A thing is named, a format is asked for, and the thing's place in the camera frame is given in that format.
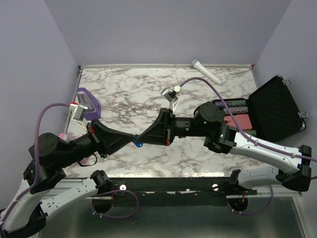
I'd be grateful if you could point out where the pink metronome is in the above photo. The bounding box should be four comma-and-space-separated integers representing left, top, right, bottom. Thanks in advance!
59, 133, 76, 142

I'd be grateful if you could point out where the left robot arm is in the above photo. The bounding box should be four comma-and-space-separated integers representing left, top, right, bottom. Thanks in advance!
0, 120, 135, 238

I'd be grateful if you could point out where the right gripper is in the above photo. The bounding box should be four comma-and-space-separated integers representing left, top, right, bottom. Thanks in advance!
136, 108, 209, 147

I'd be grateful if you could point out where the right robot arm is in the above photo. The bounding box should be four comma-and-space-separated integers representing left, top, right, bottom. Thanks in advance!
136, 102, 312, 194

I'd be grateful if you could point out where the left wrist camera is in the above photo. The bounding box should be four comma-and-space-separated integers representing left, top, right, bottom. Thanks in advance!
69, 102, 88, 129

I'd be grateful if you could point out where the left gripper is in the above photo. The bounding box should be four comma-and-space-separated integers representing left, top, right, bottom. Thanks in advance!
59, 118, 137, 168

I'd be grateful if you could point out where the purple metronome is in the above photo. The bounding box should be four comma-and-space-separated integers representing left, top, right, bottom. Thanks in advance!
76, 87, 101, 121

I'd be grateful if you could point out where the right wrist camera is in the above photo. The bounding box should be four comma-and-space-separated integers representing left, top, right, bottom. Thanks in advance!
161, 85, 181, 112

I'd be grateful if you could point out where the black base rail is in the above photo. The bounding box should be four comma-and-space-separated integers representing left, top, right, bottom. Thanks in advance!
81, 170, 258, 208

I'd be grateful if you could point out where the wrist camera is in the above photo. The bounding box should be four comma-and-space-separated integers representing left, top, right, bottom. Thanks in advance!
69, 102, 88, 129
161, 85, 181, 112

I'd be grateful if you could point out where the black poker chip case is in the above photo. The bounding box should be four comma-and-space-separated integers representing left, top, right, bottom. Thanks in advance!
212, 75, 306, 142

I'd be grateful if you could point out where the pink card deck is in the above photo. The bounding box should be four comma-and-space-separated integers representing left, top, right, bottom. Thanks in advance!
223, 114, 253, 130

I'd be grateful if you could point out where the blue key tag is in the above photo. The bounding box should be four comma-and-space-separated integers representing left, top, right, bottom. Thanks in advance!
132, 135, 143, 148

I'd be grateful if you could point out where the white microphone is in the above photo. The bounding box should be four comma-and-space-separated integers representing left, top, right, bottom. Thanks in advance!
192, 60, 222, 85

